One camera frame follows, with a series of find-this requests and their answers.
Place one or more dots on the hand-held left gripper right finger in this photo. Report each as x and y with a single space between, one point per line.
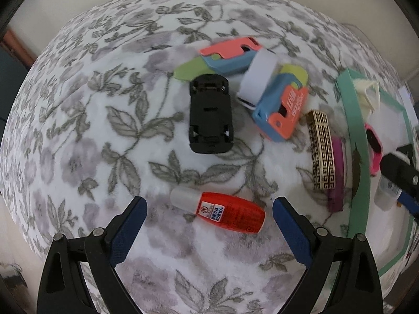
293 232

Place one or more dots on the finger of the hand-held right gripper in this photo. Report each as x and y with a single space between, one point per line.
409 202
399 170

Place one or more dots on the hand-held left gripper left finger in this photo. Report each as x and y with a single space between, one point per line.
127 232

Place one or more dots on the white charger plug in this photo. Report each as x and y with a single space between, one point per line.
386 193

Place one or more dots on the pink watch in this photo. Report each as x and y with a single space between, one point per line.
374 147

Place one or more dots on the teal rimmed white box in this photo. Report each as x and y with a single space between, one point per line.
355 144

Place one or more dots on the purple lighter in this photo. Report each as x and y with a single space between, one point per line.
337 176

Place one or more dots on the red bottle with white cap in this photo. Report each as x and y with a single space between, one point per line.
232 214

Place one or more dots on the cream hair claw clip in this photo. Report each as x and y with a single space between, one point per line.
366 98

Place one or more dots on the gold patterned lighter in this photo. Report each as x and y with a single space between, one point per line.
320 150

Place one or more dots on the blue orange tape dispenser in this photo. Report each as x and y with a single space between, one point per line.
281 117

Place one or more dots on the black phone stand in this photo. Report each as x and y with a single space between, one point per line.
211 114

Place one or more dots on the white tape roll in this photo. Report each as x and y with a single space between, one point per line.
257 78

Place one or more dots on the toy knife small dark lettering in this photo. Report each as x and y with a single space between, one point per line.
229 52

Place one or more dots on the grey floral blanket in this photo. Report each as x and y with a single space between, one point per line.
98 153

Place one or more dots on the dark cabinet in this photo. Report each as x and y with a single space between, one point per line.
9 85

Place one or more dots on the brown wooden board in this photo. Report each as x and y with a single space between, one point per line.
16 49

